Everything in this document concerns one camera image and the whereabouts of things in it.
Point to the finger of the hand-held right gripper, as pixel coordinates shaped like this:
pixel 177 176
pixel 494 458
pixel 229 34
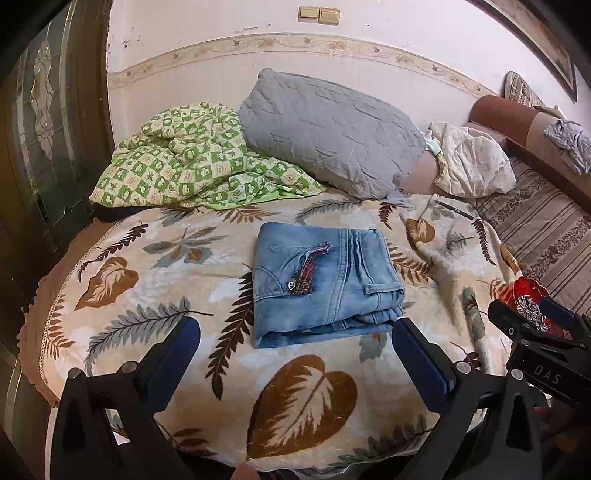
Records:
pixel 561 314
pixel 508 318

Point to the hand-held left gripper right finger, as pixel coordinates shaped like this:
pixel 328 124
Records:
pixel 415 364

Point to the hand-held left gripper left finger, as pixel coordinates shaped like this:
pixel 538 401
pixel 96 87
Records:
pixel 180 350

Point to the blue denim pants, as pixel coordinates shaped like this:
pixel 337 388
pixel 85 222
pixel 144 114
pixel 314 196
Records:
pixel 323 286

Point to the person's left hand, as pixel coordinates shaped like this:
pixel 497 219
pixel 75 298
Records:
pixel 246 471

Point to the pile of sunflower seeds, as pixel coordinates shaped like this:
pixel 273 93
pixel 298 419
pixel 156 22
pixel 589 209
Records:
pixel 531 309

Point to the red glass bowl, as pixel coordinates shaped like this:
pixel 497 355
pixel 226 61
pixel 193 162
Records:
pixel 524 286

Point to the striped floral sofa cover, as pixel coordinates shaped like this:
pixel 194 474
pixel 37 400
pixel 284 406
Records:
pixel 545 230

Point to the leaf-print fleece blanket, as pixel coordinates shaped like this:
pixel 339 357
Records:
pixel 184 258

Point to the black pen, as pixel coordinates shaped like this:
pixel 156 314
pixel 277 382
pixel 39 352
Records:
pixel 455 209

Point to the brown fringed bedspread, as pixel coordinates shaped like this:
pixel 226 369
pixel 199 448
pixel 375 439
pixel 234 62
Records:
pixel 34 332

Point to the cream floral cloth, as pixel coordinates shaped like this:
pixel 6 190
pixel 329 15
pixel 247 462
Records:
pixel 475 161

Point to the beige bolster cushion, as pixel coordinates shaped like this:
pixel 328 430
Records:
pixel 422 173

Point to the crumpled grey cloth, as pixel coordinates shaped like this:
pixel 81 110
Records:
pixel 570 138

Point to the pale blue cloth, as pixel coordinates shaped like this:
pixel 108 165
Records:
pixel 433 145

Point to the green checked quilt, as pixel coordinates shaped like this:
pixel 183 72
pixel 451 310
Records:
pixel 194 161

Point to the white dolphin figure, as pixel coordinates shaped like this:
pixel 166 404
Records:
pixel 551 110

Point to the brown sofa backrest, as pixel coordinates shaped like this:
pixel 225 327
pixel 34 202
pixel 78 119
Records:
pixel 498 113

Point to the patterned cushion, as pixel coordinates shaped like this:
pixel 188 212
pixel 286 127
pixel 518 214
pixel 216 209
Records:
pixel 521 90

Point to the grey quilted pillow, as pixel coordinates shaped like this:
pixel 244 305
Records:
pixel 332 129

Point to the wooden door with glass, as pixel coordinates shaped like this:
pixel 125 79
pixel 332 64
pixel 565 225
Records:
pixel 46 115

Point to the beige wall switch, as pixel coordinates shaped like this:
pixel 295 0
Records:
pixel 329 15
pixel 308 13

